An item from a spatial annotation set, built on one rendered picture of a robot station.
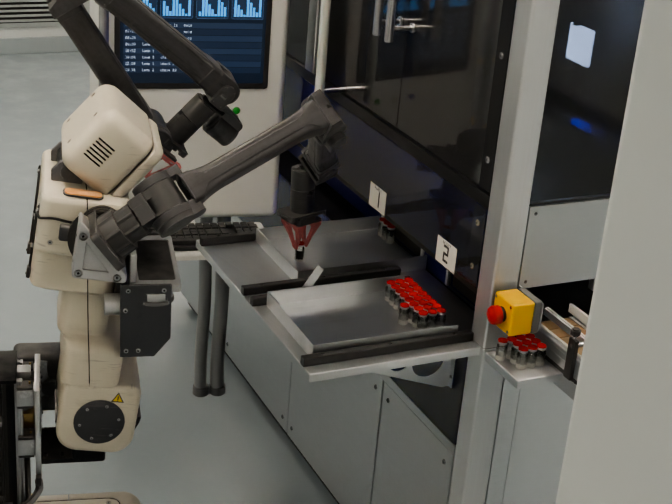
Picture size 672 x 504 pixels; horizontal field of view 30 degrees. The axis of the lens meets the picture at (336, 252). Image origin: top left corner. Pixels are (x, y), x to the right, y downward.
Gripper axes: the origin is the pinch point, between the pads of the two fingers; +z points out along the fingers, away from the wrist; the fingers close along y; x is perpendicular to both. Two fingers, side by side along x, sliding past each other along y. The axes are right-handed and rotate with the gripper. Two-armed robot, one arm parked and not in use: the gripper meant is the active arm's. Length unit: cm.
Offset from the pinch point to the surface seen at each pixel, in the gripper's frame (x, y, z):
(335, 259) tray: -4.2, 7.8, 4.4
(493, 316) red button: -62, 1, -8
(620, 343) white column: -166, -105, -85
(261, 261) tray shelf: 4.2, -8.3, 4.1
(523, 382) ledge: -70, 4, 5
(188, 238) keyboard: 33.7, -9.6, 9.3
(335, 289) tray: -20.2, -5.5, 2.0
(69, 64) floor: 444, 175, 102
